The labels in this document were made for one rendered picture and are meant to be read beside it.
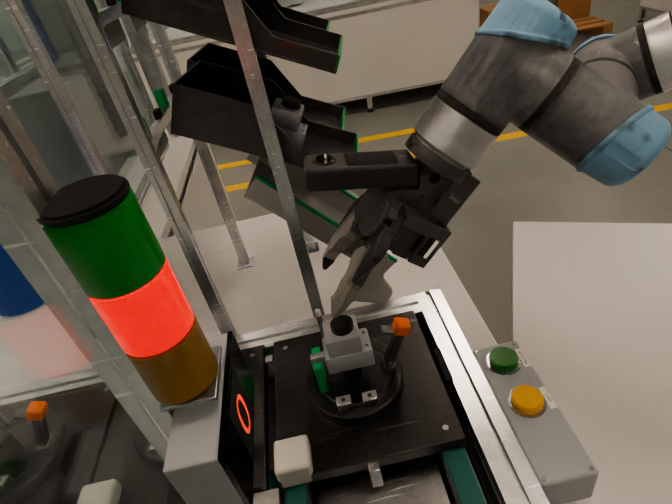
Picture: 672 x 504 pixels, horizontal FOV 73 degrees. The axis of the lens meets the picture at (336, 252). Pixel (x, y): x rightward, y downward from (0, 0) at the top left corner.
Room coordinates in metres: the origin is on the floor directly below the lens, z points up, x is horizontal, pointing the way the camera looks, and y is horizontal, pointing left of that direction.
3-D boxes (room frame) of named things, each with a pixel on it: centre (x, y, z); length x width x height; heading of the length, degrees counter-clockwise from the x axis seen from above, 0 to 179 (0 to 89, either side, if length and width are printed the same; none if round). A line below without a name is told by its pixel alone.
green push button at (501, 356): (0.42, -0.20, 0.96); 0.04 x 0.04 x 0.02
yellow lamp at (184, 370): (0.24, 0.13, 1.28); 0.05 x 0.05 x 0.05
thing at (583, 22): (5.35, -2.81, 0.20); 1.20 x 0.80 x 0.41; 86
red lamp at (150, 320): (0.24, 0.13, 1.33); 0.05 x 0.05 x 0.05
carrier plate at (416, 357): (0.43, 0.01, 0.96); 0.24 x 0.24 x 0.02; 1
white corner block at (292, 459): (0.33, 0.11, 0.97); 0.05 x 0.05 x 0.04; 1
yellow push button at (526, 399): (0.35, -0.20, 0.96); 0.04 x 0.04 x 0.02
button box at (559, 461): (0.35, -0.20, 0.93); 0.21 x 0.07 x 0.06; 1
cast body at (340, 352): (0.43, 0.02, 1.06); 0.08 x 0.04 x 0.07; 91
